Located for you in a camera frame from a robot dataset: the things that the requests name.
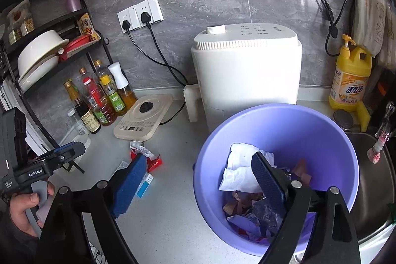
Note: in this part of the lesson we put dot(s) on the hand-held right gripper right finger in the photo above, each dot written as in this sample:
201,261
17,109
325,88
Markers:
267,183

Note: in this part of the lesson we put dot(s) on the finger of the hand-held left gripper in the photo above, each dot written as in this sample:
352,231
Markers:
65,152

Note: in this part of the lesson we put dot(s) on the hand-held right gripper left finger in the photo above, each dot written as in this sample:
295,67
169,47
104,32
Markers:
131,186

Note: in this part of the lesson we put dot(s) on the light blue cardboard box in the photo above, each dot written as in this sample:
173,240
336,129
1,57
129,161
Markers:
145,188

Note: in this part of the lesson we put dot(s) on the large silver snack wrapper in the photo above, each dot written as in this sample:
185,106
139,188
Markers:
263,216

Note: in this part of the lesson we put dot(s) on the red and white wrapper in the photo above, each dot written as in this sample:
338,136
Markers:
151,160

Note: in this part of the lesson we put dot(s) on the purple plastic bucket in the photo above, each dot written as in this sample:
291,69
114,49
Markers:
278,128

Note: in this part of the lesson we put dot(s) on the person's left hand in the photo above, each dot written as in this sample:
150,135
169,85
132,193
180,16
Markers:
20,205

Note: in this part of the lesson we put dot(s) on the white rack drip tray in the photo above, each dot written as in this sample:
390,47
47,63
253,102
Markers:
82,140

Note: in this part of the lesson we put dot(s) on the small clear jar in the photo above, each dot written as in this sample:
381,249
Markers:
77,124

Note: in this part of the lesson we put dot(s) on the dark soy sauce bottle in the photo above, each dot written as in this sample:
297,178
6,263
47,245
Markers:
86,115

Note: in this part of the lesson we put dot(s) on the beige induction cooker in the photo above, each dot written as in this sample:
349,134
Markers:
136,124

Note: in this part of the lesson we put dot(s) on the red-capped oil bottle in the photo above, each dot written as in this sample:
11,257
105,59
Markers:
97,98

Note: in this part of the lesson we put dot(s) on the white plate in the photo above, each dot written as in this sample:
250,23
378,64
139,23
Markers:
32,77

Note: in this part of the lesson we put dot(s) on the green-label yellow-capped bottle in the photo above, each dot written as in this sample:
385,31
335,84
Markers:
116,101

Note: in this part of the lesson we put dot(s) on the black utensil holder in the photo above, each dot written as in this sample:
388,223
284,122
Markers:
3,63

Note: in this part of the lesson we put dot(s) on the gold-capped glass bottle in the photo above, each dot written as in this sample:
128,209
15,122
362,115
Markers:
98,63
82,70

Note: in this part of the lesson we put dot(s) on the white-capped oil sprayer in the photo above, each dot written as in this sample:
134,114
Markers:
119,75

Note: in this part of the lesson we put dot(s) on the large white bowl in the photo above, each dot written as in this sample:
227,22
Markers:
40,49

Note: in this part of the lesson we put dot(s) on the round metal sink plug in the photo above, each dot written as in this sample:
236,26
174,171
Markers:
344,120

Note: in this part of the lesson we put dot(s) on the glass spice jar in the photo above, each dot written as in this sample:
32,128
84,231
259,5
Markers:
27,27
14,36

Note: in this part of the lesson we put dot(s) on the red plastic container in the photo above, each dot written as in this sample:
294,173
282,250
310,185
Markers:
77,46

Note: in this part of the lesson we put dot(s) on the steel sink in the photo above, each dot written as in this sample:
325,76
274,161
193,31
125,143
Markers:
377,196

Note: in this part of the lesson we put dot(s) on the pink tap ornament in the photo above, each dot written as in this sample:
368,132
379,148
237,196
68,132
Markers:
376,151

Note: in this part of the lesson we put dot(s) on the yellow sponge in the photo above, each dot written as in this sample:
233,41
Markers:
363,117

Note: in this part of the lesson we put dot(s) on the white air fryer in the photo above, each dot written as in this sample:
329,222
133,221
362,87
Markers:
247,66

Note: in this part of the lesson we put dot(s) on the black metal kitchen rack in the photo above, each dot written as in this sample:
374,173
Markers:
51,23

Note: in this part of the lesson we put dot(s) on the yellow snack bag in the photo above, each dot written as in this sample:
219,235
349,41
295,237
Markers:
86,26

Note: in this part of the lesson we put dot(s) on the white printed bowl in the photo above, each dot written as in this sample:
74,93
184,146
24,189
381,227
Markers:
18,10

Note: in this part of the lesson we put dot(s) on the yellow dish soap bottle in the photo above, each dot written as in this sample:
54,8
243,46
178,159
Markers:
349,78

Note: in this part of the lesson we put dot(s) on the white wall socket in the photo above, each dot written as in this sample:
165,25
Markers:
131,15
154,9

